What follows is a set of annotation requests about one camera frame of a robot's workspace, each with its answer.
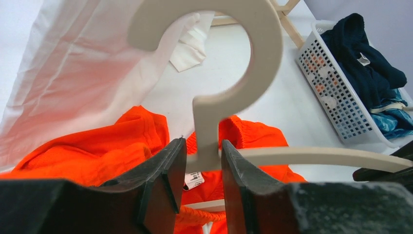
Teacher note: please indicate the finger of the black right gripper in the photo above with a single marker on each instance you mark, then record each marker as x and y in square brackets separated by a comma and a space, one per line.
[389, 172]

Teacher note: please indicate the white shorts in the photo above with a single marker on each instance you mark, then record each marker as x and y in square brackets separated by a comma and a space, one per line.
[78, 72]

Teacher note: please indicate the navy blue shorts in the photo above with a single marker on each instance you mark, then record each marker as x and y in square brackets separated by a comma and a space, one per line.
[372, 77]

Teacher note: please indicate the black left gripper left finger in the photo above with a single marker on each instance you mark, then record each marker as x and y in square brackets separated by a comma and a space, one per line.
[144, 200]

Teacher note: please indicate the clear plastic basket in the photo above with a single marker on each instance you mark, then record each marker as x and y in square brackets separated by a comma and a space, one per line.
[343, 107]

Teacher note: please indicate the wooden clothes rack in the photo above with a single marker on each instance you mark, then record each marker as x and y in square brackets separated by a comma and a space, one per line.
[221, 19]

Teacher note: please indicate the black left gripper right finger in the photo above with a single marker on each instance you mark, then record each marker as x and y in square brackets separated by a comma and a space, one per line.
[256, 203]

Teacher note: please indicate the blue patterned shorts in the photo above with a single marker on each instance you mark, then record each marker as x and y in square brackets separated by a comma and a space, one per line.
[394, 117]

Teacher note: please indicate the wooden hanger of orange shorts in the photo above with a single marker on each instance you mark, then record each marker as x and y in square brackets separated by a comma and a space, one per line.
[261, 22]

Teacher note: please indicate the orange shorts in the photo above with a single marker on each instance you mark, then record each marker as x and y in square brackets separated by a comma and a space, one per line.
[93, 157]

